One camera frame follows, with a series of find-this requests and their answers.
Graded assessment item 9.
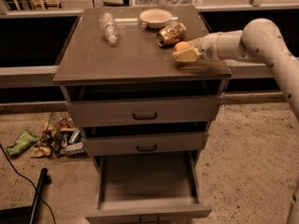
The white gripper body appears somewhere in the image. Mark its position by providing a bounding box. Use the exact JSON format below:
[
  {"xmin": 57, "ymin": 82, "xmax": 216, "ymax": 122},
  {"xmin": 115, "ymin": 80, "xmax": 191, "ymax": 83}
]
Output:
[{"xmin": 197, "ymin": 33, "xmax": 221, "ymax": 62}]

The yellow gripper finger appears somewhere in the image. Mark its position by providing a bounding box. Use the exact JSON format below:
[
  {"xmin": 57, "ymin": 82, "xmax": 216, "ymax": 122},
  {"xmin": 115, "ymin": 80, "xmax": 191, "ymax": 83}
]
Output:
[
  {"xmin": 172, "ymin": 48, "xmax": 201, "ymax": 63},
  {"xmin": 189, "ymin": 37, "xmax": 202, "ymax": 49}
]

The orange fruit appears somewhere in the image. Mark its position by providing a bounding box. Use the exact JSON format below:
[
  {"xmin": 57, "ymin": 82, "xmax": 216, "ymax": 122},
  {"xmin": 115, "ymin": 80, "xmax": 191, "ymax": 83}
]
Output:
[{"xmin": 174, "ymin": 41, "xmax": 191, "ymax": 51}]

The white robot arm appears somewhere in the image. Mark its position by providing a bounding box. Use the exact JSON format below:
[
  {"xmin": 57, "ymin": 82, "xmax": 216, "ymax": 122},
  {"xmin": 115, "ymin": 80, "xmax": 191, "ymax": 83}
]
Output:
[{"xmin": 172, "ymin": 18, "xmax": 299, "ymax": 121}]

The grey top drawer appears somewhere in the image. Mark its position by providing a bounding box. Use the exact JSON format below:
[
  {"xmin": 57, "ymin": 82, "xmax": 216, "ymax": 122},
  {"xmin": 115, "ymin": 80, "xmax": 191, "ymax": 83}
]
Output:
[{"xmin": 65, "ymin": 79, "xmax": 223, "ymax": 128}]

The grey drawer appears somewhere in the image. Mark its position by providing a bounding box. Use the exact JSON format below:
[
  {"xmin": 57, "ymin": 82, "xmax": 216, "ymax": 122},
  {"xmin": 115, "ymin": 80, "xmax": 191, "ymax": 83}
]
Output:
[
  {"xmin": 65, "ymin": 79, "xmax": 223, "ymax": 128},
  {"xmin": 82, "ymin": 121, "xmax": 208, "ymax": 156},
  {"xmin": 86, "ymin": 151, "xmax": 211, "ymax": 224}
]

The grey drawer cabinet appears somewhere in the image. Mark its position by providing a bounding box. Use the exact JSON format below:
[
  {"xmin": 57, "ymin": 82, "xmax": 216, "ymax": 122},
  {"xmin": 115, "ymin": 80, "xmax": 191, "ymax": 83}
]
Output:
[{"xmin": 52, "ymin": 5, "xmax": 233, "ymax": 224}]

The grey middle drawer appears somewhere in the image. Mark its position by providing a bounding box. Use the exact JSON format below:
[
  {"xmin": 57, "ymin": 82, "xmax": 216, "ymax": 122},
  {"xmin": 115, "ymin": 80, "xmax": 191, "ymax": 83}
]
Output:
[{"xmin": 82, "ymin": 121, "xmax": 208, "ymax": 156}]

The grey bottom drawer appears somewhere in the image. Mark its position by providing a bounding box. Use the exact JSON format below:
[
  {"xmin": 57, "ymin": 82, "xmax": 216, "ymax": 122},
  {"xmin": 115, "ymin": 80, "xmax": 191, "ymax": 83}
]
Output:
[{"xmin": 86, "ymin": 151, "xmax": 211, "ymax": 224}]

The crushed brown soda can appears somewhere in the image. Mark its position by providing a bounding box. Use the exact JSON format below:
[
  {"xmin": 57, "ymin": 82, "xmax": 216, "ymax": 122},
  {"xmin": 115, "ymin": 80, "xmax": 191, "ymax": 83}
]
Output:
[{"xmin": 157, "ymin": 22, "xmax": 187, "ymax": 47}]

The white paper bowl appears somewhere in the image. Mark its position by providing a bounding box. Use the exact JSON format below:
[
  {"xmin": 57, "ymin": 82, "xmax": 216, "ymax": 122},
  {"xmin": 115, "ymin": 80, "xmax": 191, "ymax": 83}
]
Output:
[{"xmin": 139, "ymin": 8, "xmax": 172, "ymax": 29}]

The clear plastic water bottle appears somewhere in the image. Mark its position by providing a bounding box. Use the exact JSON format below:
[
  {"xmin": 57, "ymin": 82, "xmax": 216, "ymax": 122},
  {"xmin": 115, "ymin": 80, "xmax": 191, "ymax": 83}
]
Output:
[{"xmin": 100, "ymin": 12, "xmax": 120, "ymax": 45}]

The crumpled yellow wrapper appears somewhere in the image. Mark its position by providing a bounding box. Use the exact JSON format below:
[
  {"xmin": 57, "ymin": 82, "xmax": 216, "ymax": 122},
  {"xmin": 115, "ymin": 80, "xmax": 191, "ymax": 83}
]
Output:
[{"xmin": 31, "ymin": 147, "xmax": 51, "ymax": 158}]

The green snack bag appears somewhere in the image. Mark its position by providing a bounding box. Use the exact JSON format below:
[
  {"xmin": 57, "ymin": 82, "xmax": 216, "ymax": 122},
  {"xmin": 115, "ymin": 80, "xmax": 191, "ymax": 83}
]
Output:
[{"xmin": 6, "ymin": 129, "xmax": 39, "ymax": 156}]

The wire basket with trash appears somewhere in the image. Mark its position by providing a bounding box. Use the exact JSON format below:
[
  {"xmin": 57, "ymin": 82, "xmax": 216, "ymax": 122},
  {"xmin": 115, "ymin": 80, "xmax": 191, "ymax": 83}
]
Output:
[{"xmin": 46, "ymin": 111, "xmax": 86, "ymax": 157}]

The black cable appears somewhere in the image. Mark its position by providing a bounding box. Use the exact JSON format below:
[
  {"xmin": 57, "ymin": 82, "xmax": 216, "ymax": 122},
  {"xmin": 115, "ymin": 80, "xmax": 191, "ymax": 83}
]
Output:
[{"xmin": 0, "ymin": 143, "xmax": 57, "ymax": 224}]

